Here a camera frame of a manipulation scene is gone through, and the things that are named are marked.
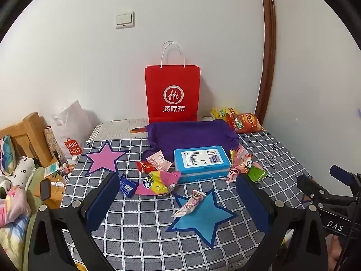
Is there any grey checkered bedsheet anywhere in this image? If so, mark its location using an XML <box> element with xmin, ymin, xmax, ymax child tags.
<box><xmin>60</xmin><ymin>131</ymin><xmax>309</xmax><ymax>270</ymax></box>

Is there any person's right hand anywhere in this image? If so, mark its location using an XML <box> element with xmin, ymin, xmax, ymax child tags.
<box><xmin>328</xmin><ymin>235</ymin><xmax>343</xmax><ymax>264</ymax></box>

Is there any blue cardboard box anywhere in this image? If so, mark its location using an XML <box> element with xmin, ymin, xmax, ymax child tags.
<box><xmin>174</xmin><ymin>146</ymin><xmax>231</xmax><ymax>184</ymax></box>

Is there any red paper shopping bag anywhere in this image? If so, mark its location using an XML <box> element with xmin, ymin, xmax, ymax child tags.
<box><xmin>144</xmin><ymin>40</ymin><xmax>201</xmax><ymax>123</ymax></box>

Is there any wooden bedside furniture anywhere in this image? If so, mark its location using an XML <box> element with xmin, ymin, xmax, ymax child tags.
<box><xmin>1</xmin><ymin>111</ymin><xmax>53</xmax><ymax>167</ymax></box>

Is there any yellow chips bag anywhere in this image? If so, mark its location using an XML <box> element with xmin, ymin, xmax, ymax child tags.
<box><xmin>211</xmin><ymin>108</ymin><xmax>239</xmax><ymax>121</ymax></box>

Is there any brown wooden door frame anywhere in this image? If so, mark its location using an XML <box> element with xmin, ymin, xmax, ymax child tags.
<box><xmin>255</xmin><ymin>0</ymin><xmax>277</xmax><ymax>124</ymax></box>

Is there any purple towel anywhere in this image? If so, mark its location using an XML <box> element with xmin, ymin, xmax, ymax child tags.
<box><xmin>141</xmin><ymin>119</ymin><xmax>239</xmax><ymax>161</ymax></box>

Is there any pink cartoon tube packet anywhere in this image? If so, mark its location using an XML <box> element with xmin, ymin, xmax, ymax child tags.
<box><xmin>171</xmin><ymin>190</ymin><xmax>206</xmax><ymax>218</ymax></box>

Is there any red candy packet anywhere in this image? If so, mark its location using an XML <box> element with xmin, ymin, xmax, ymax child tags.
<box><xmin>136</xmin><ymin>161</ymin><xmax>157</xmax><ymax>174</ymax></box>

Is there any black smartphone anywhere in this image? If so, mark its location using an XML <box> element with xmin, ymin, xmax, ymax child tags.
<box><xmin>40</xmin><ymin>178</ymin><xmax>51</xmax><ymax>201</ymax></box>

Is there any yellow pink snack bag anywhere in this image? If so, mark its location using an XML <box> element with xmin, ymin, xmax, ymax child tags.
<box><xmin>135</xmin><ymin>171</ymin><xmax>181</xmax><ymax>196</ymax></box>

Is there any white patterned pillow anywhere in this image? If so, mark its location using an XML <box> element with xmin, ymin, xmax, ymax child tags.
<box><xmin>88</xmin><ymin>119</ymin><xmax>149</xmax><ymax>141</ymax></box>

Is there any green snack packet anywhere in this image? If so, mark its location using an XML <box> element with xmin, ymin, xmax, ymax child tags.
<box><xmin>247</xmin><ymin>162</ymin><xmax>267</xmax><ymax>184</ymax></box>

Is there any white wall switch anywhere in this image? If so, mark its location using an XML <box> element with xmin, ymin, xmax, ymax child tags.
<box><xmin>115</xmin><ymin>12</ymin><xmax>135</xmax><ymax>29</ymax></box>

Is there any small dark blue packet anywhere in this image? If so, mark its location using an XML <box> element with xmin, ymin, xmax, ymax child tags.
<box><xmin>119</xmin><ymin>174</ymin><xmax>139</xmax><ymax>198</ymax></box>

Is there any orange chips bag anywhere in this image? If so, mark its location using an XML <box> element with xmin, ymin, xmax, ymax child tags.
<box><xmin>226</xmin><ymin>113</ymin><xmax>263</xmax><ymax>134</ymax></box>

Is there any colorful bedding pile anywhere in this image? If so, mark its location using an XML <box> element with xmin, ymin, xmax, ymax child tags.
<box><xmin>1</xmin><ymin>134</ymin><xmax>40</xmax><ymax>270</ymax></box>

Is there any pale pink wrapper packet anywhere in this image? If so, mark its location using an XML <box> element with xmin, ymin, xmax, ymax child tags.
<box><xmin>146</xmin><ymin>150</ymin><xmax>172</xmax><ymax>171</ymax></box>

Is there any pink panda snack bag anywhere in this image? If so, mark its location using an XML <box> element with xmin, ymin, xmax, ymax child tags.
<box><xmin>226</xmin><ymin>144</ymin><xmax>252</xmax><ymax>183</ymax></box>

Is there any white Miniso plastic bag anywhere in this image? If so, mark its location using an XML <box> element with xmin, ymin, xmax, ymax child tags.
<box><xmin>49</xmin><ymin>101</ymin><xmax>94</xmax><ymax>159</ymax></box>

